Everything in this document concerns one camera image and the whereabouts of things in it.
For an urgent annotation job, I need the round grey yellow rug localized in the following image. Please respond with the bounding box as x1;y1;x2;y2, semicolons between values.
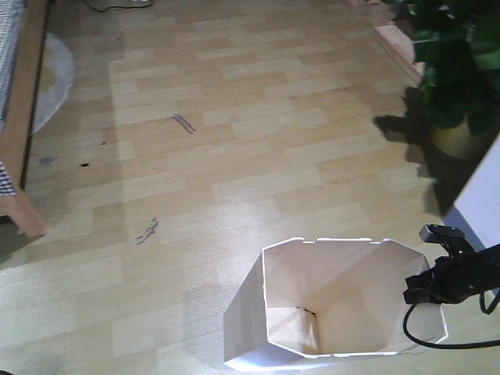
31;32;76;134

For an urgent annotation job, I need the white cabinet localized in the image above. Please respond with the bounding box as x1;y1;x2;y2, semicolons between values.
444;139;500;252

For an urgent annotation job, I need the green potted plant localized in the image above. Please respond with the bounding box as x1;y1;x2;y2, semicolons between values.
401;1;499;160

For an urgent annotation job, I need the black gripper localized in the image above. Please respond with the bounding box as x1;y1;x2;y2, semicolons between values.
403;256;479;305

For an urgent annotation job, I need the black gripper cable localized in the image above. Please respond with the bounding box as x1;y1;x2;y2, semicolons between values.
402;288;500;350

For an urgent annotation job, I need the wooden bed frame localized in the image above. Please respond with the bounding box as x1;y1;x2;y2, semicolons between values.
1;1;49;238

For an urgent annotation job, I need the white plastic trash bin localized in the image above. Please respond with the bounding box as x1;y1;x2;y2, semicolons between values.
223;237;448;372

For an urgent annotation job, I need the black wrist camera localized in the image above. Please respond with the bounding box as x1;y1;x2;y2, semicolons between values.
419;224;474;258

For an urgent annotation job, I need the black white checkered bedding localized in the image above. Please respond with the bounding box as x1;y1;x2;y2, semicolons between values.
0;0;28;196

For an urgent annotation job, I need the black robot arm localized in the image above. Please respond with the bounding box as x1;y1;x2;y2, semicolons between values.
403;245;499;305

